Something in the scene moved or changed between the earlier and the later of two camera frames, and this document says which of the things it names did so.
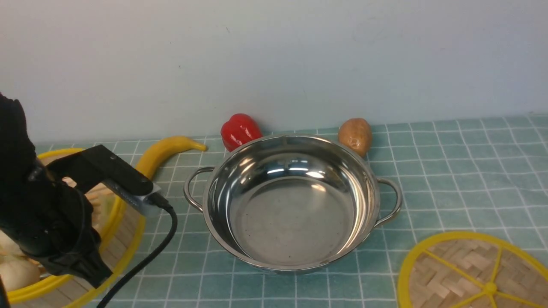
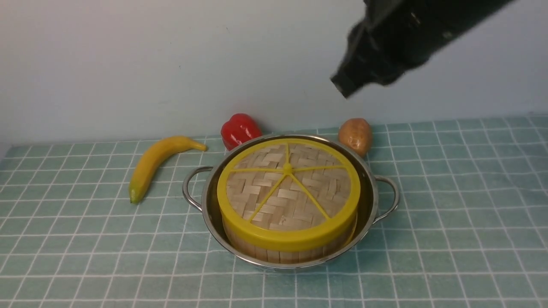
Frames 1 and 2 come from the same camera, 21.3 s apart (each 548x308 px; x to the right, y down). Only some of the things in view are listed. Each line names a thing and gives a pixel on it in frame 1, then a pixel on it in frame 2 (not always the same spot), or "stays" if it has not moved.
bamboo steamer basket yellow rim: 120,227 -> 281,247
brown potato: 356,133 stays
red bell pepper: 239,128 stays
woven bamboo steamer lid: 473,270 -> 288,194
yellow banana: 148,162 stays
